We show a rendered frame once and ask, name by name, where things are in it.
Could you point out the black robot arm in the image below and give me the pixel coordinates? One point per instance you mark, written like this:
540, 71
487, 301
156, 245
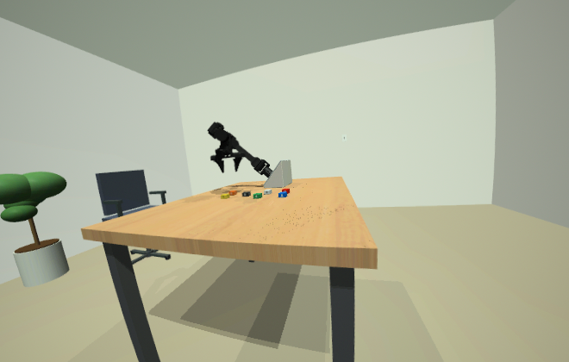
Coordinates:
217, 132

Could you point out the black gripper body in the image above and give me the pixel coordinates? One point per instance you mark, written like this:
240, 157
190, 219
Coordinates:
235, 155

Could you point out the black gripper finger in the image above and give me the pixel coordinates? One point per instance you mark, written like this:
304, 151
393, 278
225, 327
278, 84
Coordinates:
236, 163
221, 164

